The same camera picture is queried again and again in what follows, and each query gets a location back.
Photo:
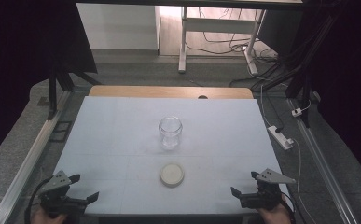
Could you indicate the white desk frame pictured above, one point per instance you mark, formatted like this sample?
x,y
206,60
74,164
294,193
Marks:
x,y
218,25

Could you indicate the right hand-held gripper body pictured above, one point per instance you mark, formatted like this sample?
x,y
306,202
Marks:
x,y
266,191

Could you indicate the black metal stand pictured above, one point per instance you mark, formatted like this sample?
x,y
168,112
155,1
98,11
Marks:
x,y
53,93
305,71

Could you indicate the round beige jar lid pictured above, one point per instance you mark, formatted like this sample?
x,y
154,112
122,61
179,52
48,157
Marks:
x,y
172,174

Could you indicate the wooden table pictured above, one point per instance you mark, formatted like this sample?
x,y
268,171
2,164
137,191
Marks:
x,y
169,92

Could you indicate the clear glass jar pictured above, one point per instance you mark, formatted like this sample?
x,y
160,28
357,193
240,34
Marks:
x,y
170,132

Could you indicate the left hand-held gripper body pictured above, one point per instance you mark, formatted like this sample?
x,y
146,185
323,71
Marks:
x,y
57,193

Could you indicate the small white adapter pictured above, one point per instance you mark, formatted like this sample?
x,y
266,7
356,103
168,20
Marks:
x,y
296,112

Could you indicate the person's left hand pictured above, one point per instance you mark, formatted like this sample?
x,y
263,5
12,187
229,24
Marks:
x,y
46,218

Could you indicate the person's right hand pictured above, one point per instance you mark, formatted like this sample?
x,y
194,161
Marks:
x,y
274,216

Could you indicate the aluminium floor rail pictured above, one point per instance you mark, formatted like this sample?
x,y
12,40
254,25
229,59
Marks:
x,y
25,161
321,161

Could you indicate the white power strip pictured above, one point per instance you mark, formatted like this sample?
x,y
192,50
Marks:
x,y
280,137

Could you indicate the black curtain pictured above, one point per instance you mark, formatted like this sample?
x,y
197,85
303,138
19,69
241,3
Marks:
x,y
352,77
19,62

